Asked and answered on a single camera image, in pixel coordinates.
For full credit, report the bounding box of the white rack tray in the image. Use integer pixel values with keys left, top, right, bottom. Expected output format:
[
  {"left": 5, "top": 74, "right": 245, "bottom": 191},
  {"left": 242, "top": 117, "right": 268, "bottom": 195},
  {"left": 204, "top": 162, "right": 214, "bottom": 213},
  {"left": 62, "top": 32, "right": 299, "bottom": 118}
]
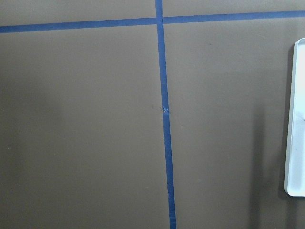
[{"left": 284, "top": 38, "right": 305, "bottom": 197}]

